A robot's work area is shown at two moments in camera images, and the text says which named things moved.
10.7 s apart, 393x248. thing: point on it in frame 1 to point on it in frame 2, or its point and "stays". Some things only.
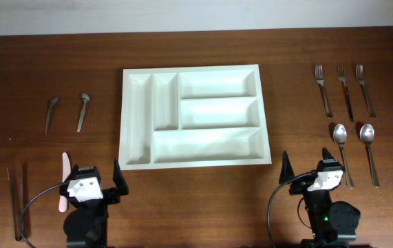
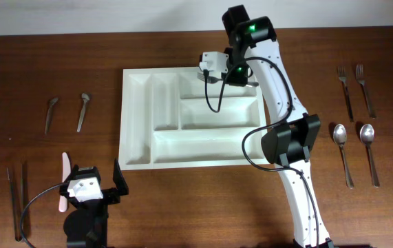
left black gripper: [110, 197] stays
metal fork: [360, 75] stays
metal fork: [319, 77] to [211, 79]
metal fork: [342, 76] stays
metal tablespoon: [340, 135] stays
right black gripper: [299, 188] to [237, 77]
